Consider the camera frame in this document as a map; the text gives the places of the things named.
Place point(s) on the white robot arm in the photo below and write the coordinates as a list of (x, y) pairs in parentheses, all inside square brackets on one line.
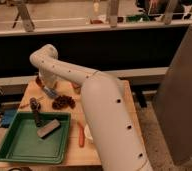
[(115, 137)]

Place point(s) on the orange carrot toy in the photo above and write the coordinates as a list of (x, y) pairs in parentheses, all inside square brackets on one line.
[(81, 135)]

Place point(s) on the blue box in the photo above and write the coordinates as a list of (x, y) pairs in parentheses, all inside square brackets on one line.
[(7, 117)]

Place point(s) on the green plastic tray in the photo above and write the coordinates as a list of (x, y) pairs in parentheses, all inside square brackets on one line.
[(21, 143)]

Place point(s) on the grey panel board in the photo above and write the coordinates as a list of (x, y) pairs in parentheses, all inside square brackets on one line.
[(173, 103)]

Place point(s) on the grey rectangular block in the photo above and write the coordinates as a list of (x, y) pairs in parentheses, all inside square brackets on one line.
[(48, 128)]

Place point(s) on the dark handled tool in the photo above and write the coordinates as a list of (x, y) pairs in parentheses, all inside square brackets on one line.
[(35, 107)]

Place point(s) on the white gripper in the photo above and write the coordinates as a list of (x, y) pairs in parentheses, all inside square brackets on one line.
[(48, 81)]

